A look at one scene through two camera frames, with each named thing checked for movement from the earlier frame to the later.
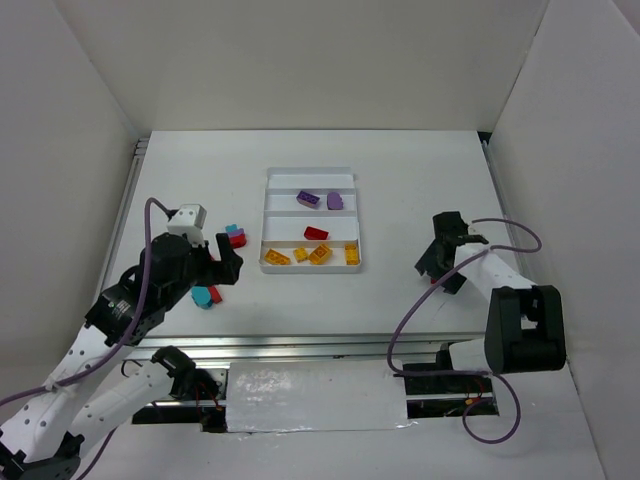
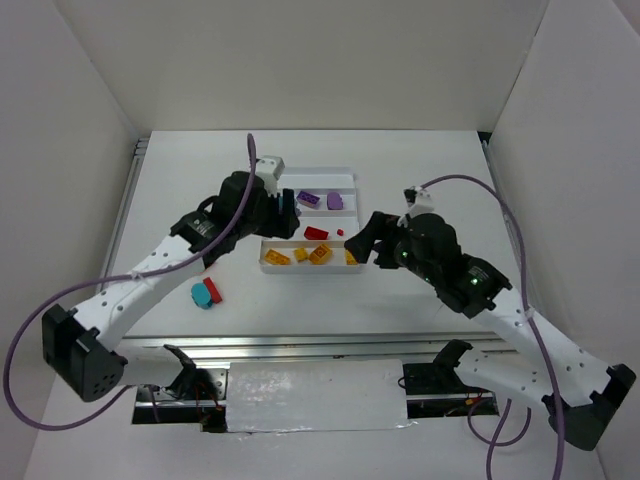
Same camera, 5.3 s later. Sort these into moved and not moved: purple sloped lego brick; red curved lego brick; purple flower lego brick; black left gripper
Moved: black left gripper
Not moved: purple sloped lego brick; red curved lego brick; purple flower lego brick
